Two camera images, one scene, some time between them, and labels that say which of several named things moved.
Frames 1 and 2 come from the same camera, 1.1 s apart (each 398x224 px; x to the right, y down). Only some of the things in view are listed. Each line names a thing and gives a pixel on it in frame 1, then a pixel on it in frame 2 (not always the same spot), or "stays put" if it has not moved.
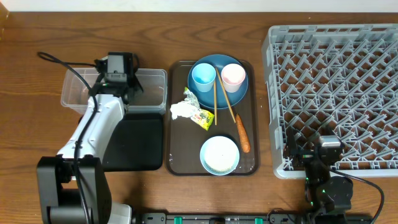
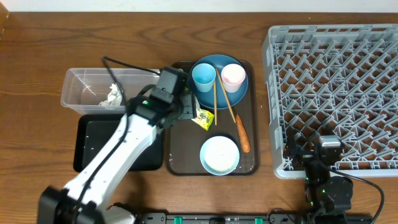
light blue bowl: (219, 155) stays put
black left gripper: (136, 84) -> (191, 111)
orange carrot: (245, 140) stays put
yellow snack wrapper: (203, 117) stays put
